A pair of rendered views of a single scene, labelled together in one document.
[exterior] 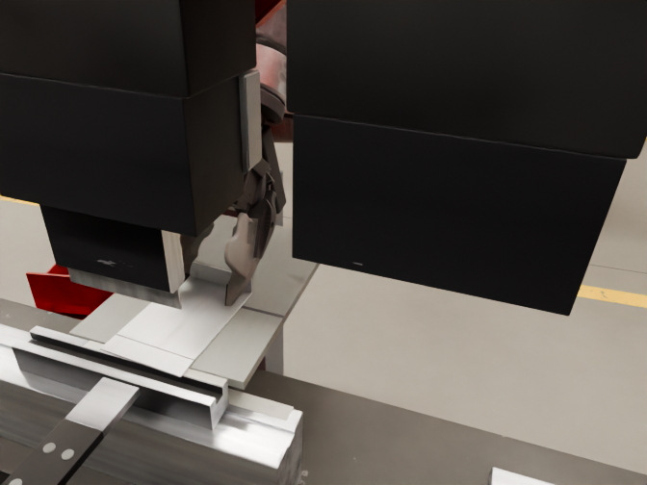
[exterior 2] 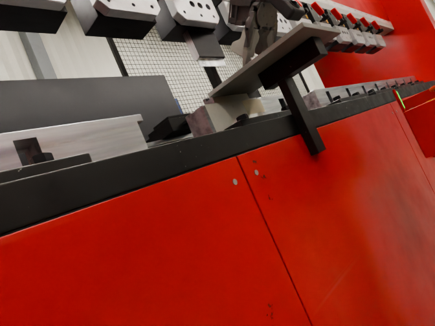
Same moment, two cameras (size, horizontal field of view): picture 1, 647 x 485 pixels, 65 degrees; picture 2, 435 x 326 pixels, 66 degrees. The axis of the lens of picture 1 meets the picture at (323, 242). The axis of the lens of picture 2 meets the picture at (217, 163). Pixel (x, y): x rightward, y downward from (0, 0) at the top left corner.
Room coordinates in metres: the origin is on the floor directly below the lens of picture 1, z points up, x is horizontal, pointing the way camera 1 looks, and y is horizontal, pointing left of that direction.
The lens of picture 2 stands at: (0.59, -0.63, 0.79)
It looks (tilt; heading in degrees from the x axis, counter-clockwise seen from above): 4 degrees up; 116
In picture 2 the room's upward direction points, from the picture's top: 24 degrees counter-clockwise
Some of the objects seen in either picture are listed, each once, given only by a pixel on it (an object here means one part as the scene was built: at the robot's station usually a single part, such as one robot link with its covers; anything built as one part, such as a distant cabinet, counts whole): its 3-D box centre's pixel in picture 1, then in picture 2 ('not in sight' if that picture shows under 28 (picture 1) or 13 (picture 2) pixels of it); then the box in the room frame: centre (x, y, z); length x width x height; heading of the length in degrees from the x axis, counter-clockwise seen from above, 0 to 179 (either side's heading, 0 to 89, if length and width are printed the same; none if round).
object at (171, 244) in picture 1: (114, 242); (206, 50); (0.31, 0.15, 1.13); 0.10 x 0.02 x 0.10; 73
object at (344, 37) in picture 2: not in sight; (332, 31); (0.59, 1.09, 1.26); 0.15 x 0.09 x 0.17; 73
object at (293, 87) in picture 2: not in sight; (308, 101); (0.49, 0.10, 0.88); 0.14 x 0.04 x 0.22; 163
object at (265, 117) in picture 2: not in sight; (270, 122); (0.38, 0.18, 0.89); 0.30 x 0.05 x 0.03; 73
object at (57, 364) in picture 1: (118, 374); (234, 99); (0.32, 0.18, 0.98); 0.20 x 0.03 x 0.03; 73
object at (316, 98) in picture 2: not in sight; (380, 90); (0.67, 1.36, 0.92); 1.68 x 0.06 x 0.10; 73
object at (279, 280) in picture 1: (221, 280); (272, 64); (0.46, 0.11, 1.00); 0.26 x 0.18 x 0.01; 163
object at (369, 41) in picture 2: not in sight; (360, 35); (0.71, 1.47, 1.26); 0.15 x 0.09 x 0.17; 73
